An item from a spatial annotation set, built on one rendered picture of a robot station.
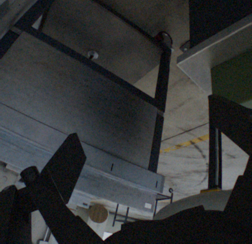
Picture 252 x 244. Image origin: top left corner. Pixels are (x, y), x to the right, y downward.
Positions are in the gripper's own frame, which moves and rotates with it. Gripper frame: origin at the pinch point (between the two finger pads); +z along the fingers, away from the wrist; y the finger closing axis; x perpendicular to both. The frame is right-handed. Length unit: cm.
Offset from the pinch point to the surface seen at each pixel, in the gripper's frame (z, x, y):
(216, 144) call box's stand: 52, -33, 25
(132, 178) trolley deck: 34.3, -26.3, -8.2
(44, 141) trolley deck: 27.4, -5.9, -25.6
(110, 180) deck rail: 33.4, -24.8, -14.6
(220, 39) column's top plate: 10.2, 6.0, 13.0
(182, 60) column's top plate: 14.1, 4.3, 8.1
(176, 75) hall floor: 119, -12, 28
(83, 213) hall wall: 877, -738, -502
